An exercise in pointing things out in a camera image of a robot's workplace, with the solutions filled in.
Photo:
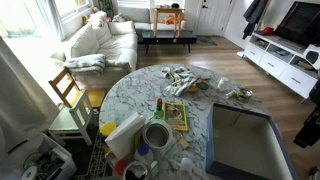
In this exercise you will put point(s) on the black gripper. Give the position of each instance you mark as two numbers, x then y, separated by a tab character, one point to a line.
311	126

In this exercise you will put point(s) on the large grey storage box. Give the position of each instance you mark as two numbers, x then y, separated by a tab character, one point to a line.
240	146

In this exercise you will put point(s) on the white flat cardboard box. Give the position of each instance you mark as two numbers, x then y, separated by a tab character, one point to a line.
125	135

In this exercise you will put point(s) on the white TV stand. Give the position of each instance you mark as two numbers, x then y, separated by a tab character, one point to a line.
283	66

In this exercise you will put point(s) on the white speaker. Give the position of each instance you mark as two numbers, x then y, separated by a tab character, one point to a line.
312	56

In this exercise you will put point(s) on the open metal tin can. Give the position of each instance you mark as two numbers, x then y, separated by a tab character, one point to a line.
246	95

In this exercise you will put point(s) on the white tube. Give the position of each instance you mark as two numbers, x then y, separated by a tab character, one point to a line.
231	94

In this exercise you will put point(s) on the white plastic jar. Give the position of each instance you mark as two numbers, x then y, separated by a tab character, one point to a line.
222	84

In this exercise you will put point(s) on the black television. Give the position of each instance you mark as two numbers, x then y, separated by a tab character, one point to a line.
300	23

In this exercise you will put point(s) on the red object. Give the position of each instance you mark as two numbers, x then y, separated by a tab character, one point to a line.
267	31

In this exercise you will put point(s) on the dark green round lid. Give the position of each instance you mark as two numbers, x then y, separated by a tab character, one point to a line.
204	86

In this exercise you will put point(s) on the small wooden block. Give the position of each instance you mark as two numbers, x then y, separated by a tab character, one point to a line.
205	79

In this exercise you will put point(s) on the orange bowl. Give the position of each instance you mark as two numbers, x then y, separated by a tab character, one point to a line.
193	88

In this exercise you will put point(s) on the dark hanging jacket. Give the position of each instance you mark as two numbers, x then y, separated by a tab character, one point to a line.
253	15

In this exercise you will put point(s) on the flat wooden block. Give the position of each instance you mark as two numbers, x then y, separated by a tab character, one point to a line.
183	142

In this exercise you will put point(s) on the clear plastic bottle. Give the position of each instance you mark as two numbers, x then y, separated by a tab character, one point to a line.
185	168

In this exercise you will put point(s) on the grey door mat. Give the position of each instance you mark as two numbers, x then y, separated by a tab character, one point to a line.
205	41

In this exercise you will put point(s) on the yellow green picture book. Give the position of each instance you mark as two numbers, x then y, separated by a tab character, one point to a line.
175	115

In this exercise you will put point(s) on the crumpled grey white cloth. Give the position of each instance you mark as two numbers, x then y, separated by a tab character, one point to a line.
181	81

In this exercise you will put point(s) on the white door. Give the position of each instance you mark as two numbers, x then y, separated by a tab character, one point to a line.
213	16

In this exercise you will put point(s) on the green bottle with red cap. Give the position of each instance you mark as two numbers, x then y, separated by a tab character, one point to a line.
159	111

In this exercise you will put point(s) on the black coffee table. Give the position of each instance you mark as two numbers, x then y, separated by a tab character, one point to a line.
168	36

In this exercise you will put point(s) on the bottle with blue cap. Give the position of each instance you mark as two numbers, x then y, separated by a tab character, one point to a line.
144	154

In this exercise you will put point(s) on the orange toy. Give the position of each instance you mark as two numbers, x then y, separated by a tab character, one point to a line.
171	19

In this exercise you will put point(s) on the white cup with dark contents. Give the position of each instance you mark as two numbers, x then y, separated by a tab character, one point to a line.
135	171

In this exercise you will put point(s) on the tall wooden stool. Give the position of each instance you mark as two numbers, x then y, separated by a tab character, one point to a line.
167	11

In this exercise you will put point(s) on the red round lid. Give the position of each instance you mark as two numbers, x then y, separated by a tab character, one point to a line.
120	167

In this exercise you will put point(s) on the yellow round lid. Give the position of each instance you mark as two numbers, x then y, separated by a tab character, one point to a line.
108	129

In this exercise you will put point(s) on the small white sofa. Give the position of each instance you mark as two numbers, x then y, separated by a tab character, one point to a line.
136	16

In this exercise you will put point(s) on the large white sofa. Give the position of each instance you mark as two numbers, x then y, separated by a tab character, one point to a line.
113	46

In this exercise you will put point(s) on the patterned black white rug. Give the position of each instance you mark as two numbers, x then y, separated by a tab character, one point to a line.
96	160

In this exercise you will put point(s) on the colourful patterned cushion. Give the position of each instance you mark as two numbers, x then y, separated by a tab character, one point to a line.
120	17

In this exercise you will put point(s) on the small white chair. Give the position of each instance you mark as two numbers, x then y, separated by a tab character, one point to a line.
76	116

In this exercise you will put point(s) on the grey white folded blanket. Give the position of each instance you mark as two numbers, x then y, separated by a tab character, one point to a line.
85	63

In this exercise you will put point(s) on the floral patterned cushion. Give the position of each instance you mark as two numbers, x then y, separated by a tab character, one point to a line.
97	18

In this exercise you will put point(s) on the wooden chair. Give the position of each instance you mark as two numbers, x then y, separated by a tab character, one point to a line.
68	88

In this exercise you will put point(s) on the white storage bin with clutter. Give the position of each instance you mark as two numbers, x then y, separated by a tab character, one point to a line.
50	163

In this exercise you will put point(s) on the white tape roll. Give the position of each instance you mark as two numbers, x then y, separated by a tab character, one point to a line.
30	173

